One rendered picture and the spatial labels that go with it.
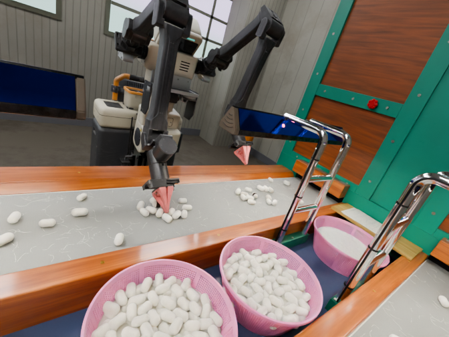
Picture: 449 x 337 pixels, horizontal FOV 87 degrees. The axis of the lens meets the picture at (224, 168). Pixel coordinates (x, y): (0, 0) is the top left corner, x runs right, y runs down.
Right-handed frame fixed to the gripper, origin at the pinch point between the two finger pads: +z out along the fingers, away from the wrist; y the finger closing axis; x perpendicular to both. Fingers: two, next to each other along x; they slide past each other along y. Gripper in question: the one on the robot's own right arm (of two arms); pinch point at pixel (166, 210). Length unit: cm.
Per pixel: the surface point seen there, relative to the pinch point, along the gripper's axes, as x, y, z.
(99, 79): 207, 36, -224
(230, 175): 13.1, 40.4, -14.4
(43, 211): 7.7, -29.6, -5.7
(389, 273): -31, 55, 36
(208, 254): -8.9, 5.7, 15.5
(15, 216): 4.0, -34.7, -4.3
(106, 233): -0.4, -17.2, 3.8
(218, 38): 131, 198, -283
